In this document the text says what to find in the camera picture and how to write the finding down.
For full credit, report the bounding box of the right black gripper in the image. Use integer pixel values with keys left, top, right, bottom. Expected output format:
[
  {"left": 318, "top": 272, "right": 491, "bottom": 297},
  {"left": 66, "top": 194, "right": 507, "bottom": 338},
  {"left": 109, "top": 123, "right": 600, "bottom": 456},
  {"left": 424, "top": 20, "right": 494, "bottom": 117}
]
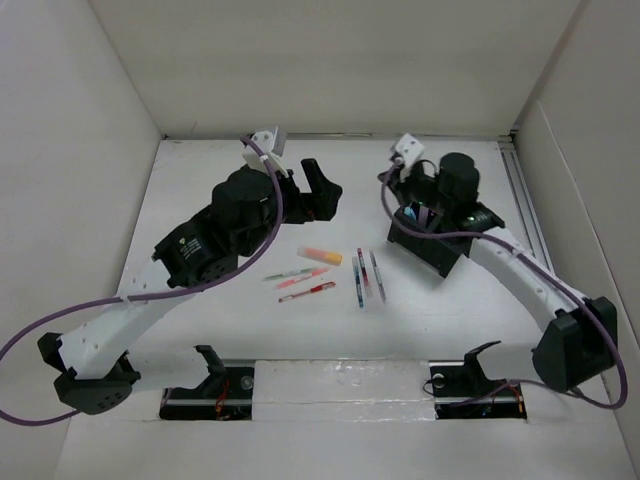
[{"left": 377, "top": 161, "right": 453, "bottom": 217}]

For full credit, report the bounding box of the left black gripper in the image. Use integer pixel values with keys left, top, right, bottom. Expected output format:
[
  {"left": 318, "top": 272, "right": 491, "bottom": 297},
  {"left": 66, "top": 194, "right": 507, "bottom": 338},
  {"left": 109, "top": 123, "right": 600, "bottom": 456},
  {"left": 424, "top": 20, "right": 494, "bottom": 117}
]
[{"left": 240, "top": 160, "right": 341, "bottom": 258}]

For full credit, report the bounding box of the purple highlighter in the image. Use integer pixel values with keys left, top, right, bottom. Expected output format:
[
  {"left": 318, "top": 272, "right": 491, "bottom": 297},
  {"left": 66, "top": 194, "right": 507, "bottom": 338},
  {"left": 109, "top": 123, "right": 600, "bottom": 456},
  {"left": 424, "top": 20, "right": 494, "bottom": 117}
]
[{"left": 417, "top": 204, "right": 434, "bottom": 230}]

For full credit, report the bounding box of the orange highlighter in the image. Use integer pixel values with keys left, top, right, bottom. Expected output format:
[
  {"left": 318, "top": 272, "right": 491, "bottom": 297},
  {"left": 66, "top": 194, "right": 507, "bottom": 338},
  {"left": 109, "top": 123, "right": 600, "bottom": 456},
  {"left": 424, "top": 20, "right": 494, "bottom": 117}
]
[{"left": 297, "top": 246, "right": 343, "bottom": 266}]

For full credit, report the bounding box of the blue gel pen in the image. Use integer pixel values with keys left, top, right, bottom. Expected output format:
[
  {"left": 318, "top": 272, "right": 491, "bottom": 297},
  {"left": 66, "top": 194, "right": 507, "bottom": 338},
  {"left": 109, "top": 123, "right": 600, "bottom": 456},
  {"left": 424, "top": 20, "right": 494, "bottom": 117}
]
[{"left": 352, "top": 256, "right": 364, "bottom": 309}]

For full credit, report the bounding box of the pink gel pen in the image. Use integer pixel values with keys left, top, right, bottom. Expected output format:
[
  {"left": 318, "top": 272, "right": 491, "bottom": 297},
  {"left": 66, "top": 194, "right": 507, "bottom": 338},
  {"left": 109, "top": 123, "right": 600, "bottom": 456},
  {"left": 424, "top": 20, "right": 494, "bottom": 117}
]
[{"left": 275, "top": 267, "right": 330, "bottom": 290}]

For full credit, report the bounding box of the green gel pen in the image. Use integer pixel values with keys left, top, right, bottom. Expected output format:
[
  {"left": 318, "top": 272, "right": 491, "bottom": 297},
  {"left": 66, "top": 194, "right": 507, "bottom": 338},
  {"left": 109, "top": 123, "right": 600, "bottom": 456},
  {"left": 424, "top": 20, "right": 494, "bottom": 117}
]
[{"left": 262, "top": 267, "right": 316, "bottom": 281}]

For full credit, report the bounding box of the black pen holder box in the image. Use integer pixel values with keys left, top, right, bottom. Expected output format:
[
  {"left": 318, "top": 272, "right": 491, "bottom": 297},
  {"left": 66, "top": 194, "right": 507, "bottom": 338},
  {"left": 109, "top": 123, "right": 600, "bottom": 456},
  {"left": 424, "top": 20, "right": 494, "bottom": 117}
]
[{"left": 387, "top": 202, "right": 505, "bottom": 278}]

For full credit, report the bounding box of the grey gel pen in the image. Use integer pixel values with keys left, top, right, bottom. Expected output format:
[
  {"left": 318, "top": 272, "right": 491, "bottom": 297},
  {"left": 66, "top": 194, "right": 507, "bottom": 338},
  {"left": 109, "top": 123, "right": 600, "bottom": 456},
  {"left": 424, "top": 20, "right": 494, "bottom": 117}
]
[{"left": 369, "top": 251, "right": 387, "bottom": 303}]

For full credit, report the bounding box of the dark red gel pen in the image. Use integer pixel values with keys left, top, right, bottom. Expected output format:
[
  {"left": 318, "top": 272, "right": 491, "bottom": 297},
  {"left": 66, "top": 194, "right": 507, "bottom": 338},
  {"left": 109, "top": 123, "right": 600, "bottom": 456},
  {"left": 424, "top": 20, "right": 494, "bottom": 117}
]
[{"left": 357, "top": 248, "right": 373, "bottom": 298}]

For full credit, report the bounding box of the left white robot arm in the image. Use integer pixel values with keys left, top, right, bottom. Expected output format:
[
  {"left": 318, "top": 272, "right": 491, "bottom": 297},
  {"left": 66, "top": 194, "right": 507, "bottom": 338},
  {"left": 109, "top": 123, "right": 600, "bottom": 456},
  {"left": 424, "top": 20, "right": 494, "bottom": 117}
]
[{"left": 37, "top": 158, "right": 343, "bottom": 415}]

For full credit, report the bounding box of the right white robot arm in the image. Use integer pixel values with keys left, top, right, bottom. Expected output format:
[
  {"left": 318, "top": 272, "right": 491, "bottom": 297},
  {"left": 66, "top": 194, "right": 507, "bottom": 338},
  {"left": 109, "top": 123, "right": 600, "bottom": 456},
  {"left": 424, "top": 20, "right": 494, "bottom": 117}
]
[{"left": 379, "top": 149, "right": 628, "bottom": 394}]

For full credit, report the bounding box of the white foam block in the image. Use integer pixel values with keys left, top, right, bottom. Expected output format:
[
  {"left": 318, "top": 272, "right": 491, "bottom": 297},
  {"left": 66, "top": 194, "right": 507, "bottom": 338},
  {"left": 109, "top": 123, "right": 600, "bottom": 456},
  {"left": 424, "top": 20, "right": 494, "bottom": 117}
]
[{"left": 252, "top": 360, "right": 435, "bottom": 423}]

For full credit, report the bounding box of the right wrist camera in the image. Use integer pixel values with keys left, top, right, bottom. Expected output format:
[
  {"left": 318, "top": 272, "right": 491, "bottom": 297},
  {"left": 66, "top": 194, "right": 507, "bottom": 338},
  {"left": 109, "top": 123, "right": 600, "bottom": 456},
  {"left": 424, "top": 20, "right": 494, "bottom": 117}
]
[{"left": 391, "top": 133, "right": 425, "bottom": 182}]

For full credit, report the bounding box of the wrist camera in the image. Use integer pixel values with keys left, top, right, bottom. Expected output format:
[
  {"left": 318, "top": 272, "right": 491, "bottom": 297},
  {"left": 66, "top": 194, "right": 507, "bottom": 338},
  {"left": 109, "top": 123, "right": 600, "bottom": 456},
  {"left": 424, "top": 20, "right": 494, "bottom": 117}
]
[
  {"left": 241, "top": 126, "right": 289, "bottom": 177},
  {"left": 391, "top": 133, "right": 425, "bottom": 182}
]

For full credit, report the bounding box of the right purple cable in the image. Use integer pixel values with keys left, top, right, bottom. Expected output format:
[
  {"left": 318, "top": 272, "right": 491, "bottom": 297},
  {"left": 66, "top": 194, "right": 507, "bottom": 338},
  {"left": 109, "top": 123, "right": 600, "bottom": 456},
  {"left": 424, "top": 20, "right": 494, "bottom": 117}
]
[{"left": 382, "top": 158, "right": 629, "bottom": 410}]

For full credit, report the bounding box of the purple cable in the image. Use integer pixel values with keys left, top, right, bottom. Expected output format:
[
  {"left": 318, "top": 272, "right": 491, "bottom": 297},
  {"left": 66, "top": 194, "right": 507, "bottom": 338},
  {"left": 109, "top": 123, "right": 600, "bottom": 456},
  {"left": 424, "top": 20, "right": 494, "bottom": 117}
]
[
  {"left": 0, "top": 137, "right": 287, "bottom": 426},
  {"left": 382, "top": 158, "right": 629, "bottom": 410}
]

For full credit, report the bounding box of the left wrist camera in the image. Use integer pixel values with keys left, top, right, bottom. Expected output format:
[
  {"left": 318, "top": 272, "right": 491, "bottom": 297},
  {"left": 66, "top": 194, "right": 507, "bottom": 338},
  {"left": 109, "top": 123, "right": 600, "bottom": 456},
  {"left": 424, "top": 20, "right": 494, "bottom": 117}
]
[{"left": 241, "top": 126, "right": 289, "bottom": 177}]

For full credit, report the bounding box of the aluminium rail right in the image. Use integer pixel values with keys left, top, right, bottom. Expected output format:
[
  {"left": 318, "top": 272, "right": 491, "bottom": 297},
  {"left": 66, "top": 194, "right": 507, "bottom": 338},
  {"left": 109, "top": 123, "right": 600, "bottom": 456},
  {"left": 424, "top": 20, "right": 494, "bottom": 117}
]
[{"left": 498, "top": 136, "right": 555, "bottom": 273}]

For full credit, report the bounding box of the front mounting rail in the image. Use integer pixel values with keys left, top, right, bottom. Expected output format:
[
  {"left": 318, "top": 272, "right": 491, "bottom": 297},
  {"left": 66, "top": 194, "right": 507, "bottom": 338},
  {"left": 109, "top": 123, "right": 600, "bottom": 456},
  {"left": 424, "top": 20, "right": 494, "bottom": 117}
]
[{"left": 159, "top": 360, "right": 527, "bottom": 422}]

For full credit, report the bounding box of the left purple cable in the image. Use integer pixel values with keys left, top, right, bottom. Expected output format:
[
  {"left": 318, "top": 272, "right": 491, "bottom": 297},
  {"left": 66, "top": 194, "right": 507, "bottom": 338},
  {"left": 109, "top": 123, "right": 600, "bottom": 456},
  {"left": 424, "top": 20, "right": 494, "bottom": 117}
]
[{"left": 0, "top": 137, "right": 287, "bottom": 426}]

